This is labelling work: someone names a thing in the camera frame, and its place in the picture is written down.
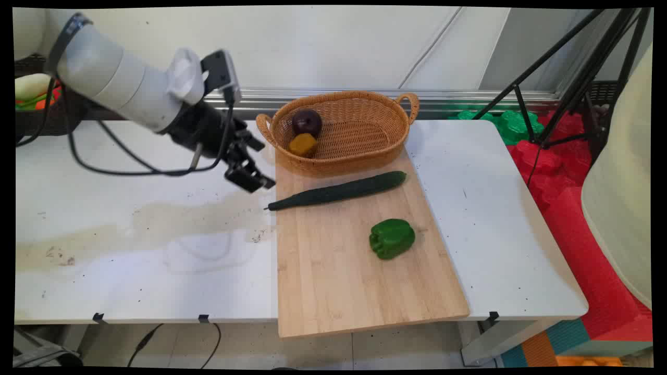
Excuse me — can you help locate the beige fabric cover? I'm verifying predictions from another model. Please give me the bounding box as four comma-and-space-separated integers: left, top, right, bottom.
580, 44, 653, 311

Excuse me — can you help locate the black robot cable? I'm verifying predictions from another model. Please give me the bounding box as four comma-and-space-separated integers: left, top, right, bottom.
16, 77, 236, 177

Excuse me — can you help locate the yellow orange toy pepper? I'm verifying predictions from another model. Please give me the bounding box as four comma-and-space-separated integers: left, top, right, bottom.
289, 133, 319, 158

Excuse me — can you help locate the red foam puzzle mat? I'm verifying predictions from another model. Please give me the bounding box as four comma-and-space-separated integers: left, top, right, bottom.
507, 111, 653, 342

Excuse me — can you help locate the green toy bell pepper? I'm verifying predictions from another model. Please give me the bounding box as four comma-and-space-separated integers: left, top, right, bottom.
369, 218, 416, 260

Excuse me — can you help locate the aluminium wall rail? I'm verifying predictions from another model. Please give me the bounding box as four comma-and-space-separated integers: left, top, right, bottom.
203, 87, 566, 114

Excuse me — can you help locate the wooden cutting board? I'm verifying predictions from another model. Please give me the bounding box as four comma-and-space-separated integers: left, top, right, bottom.
274, 147, 471, 340

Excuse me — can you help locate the pale yellow toy vegetable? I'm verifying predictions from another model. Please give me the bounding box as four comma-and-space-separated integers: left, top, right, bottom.
15, 73, 54, 103

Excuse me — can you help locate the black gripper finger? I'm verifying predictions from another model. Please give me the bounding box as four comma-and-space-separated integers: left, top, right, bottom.
236, 127, 266, 153
224, 150, 276, 194

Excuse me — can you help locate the green foam puzzle mat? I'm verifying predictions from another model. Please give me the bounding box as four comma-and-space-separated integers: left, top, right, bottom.
448, 109, 546, 146

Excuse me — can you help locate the white table leg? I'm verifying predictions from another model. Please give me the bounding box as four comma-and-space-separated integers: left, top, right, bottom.
460, 318, 564, 366

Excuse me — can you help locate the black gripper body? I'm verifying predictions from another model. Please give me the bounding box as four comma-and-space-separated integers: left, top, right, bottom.
168, 101, 249, 159

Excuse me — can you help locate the dark green toy cucumber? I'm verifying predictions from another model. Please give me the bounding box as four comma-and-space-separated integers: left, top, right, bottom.
264, 171, 407, 211

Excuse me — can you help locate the black tripod stand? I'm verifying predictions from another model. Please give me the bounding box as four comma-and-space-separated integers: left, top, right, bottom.
472, 8, 652, 152

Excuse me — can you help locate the black and grey wrist camera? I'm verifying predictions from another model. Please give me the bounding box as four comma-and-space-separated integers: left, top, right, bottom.
200, 49, 243, 106

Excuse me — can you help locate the teal and orange foam mat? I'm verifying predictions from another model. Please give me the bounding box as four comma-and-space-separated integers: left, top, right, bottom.
499, 318, 653, 368

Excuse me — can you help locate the black floor cable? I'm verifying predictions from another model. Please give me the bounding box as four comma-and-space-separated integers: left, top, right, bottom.
127, 323, 223, 369

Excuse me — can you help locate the dark red toy apple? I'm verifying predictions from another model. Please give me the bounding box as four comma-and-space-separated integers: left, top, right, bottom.
291, 108, 324, 137

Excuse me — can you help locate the dark woven storage basket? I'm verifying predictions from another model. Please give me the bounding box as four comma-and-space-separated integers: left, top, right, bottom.
15, 54, 90, 138

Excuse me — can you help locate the woven wicker basket with handles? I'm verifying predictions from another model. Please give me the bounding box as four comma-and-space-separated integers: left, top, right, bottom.
255, 91, 421, 177

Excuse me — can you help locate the black wire basket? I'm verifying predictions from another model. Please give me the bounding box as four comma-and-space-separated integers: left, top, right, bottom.
588, 80, 621, 113

